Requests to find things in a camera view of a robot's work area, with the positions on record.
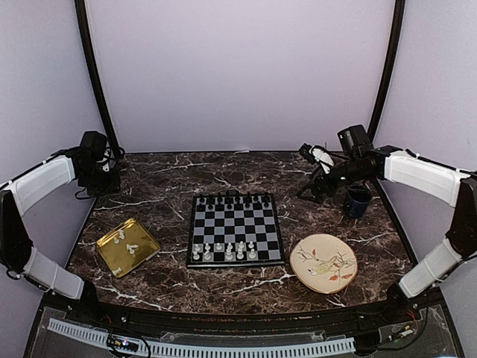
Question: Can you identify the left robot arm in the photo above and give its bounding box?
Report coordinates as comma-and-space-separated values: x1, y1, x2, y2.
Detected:
1, 131, 120, 325

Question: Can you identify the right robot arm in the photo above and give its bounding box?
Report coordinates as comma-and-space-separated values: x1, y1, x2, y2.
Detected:
299, 125, 476, 324

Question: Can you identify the cream plate with bird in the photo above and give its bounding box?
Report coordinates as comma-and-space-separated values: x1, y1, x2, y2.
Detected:
290, 234, 358, 295

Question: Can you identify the gold square tray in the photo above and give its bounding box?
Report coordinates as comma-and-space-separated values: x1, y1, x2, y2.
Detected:
96, 218, 160, 278

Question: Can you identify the black grey chessboard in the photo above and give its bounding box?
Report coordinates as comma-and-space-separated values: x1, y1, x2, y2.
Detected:
186, 190, 285, 269

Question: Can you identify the left black frame post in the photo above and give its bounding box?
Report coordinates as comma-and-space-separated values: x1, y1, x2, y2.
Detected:
74, 0, 124, 159

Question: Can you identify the black frame post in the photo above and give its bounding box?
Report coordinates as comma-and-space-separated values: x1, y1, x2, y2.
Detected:
367, 0, 406, 142
74, 0, 124, 159

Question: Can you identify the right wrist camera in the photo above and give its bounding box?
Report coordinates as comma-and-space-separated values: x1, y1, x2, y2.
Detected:
299, 143, 335, 174

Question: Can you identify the dark blue mug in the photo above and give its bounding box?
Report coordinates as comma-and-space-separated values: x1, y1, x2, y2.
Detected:
344, 185, 372, 219

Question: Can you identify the white slotted cable duct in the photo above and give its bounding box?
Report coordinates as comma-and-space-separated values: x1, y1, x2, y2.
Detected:
47, 318, 356, 357

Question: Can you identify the white chess king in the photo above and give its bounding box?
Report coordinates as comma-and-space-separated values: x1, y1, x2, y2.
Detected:
225, 249, 234, 261

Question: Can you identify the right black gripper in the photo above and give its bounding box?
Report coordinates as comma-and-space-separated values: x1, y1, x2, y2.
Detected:
297, 156, 370, 204

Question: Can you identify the right black frame post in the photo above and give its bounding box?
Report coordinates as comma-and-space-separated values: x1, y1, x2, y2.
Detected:
367, 0, 406, 142

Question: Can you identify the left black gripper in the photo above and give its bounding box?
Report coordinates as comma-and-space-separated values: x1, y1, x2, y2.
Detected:
80, 164, 121, 198

